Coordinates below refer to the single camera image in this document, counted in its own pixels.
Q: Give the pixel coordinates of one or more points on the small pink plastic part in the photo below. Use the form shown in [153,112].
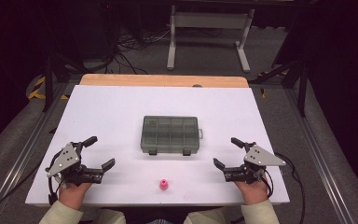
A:
[163,184]

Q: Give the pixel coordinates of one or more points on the person's left hand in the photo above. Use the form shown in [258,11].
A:
[73,194]

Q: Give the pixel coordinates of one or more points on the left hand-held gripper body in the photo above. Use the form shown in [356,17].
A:
[66,160]

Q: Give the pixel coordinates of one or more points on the dark round table grommet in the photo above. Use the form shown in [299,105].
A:
[197,85]

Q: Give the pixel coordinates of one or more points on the aluminium floor rail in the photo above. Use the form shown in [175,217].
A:
[317,155]
[28,146]

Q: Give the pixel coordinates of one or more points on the black tripod stand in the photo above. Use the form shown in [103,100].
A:
[48,81]

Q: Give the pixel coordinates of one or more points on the wooden table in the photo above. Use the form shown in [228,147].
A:
[161,80]

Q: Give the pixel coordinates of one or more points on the white board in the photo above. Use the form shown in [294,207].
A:
[136,102]

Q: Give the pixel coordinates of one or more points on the white metal stand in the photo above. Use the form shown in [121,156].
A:
[209,21]

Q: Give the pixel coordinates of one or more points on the black metal stand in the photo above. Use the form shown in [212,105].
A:
[302,90]

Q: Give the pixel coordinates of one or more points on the grey plastic compartment box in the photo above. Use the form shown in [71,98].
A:
[170,134]

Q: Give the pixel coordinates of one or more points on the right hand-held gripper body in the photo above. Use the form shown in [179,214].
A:
[254,160]

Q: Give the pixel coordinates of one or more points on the person's right hand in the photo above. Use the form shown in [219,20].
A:
[253,193]

